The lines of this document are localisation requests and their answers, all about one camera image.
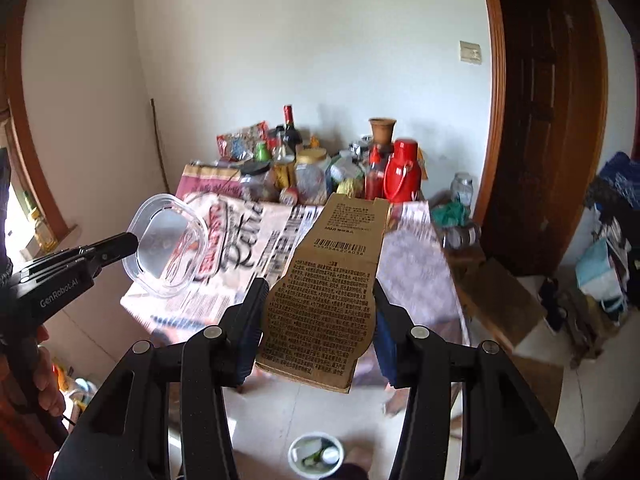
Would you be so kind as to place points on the yellow label liquor bottle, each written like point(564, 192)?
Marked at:
point(283, 170)

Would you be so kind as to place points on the wall light switch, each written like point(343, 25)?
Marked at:
point(470, 52)

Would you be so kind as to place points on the dark wooden door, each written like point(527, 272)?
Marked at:
point(540, 135)

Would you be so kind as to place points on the black lid plastic jar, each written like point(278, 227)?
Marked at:
point(256, 182)

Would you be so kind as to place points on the green cap bottle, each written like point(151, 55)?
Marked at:
point(261, 151)

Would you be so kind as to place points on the red snack bag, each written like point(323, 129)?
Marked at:
point(240, 141)

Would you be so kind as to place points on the clay vase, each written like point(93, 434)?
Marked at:
point(382, 130)

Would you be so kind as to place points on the custard apple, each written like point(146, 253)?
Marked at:
point(350, 186)

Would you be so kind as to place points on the wooden window frame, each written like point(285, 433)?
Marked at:
point(30, 160)

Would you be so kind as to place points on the glass jar lying down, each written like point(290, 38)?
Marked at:
point(461, 236)

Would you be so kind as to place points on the brown cardboard box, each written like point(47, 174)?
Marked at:
point(325, 300)

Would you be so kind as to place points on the wooden door frame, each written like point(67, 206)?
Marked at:
point(495, 85)

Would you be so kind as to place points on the person's left forearm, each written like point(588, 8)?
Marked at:
point(20, 440)

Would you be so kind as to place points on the green cloth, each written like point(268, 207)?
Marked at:
point(450, 214)

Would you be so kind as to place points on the wooden stool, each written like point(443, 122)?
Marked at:
point(537, 380)
point(505, 300)

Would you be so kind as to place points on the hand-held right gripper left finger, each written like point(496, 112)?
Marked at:
point(250, 325)

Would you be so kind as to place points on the red drink can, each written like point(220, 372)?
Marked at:
point(289, 195)

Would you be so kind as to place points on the red sauce bottle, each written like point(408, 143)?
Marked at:
point(374, 180)

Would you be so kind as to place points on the printed newspaper tablecloth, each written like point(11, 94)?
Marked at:
point(415, 270)

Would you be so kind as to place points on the clear plastic container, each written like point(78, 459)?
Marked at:
point(165, 240)

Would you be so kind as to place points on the gold lid plastic jar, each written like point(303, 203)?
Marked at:
point(310, 177)

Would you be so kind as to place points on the person's left hand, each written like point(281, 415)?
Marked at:
point(47, 375)

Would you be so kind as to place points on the white and green box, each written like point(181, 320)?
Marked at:
point(347, 167)

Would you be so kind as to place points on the upright glass jar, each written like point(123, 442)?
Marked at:
point(462, 190)

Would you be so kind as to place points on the printed paper sack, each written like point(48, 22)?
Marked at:
point(210, 180)

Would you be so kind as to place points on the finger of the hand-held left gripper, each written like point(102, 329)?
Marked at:
point(117, 247)

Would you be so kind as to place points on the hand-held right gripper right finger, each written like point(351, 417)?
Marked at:
point(387, 345)

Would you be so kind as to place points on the yellow oil bottle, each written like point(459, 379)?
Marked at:
point(42, 225)

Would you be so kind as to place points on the white trash bin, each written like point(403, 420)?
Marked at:
point(316, 455)

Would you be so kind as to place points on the dark shoe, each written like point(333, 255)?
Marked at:
point(552, 305)

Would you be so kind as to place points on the red thermos flask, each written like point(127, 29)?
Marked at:
point(402, 175)

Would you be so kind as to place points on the person's foot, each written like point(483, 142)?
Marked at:
point(396, 402)

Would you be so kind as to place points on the dark wine bottle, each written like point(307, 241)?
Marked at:
point(291, 127)

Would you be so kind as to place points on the wooden side table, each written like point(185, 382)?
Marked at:
point(465, 260)

